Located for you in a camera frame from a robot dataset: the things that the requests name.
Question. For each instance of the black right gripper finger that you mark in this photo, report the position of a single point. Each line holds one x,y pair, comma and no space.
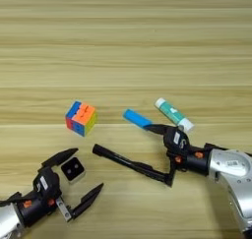
157,129
157,175

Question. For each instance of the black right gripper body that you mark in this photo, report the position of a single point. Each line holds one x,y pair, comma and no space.
197,162

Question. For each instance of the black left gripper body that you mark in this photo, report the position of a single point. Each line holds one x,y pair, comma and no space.
36,210

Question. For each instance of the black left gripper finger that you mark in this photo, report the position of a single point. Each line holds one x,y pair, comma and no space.
87,202
57,159

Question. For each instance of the green white glue stick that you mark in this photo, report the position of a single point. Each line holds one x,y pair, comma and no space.
173,113

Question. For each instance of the black marker pen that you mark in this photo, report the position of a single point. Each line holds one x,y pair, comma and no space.
113,157

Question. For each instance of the multicolour puzzle cube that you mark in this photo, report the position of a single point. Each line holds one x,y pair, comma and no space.
82,117

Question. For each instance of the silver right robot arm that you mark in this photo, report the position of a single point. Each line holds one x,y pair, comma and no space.
234,177

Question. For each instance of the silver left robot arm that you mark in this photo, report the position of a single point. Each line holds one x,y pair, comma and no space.
8,221

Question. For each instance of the small black two-dot cube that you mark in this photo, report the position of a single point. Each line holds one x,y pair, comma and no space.
73,169

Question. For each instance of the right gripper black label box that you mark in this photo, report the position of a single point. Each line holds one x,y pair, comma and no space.
176,139

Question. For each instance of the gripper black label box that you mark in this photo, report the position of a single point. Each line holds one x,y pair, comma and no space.
176,139
46,184

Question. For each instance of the blue rectangular eraser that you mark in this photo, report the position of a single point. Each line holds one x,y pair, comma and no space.
137,118

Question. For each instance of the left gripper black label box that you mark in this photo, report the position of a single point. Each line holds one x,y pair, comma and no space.
46,184

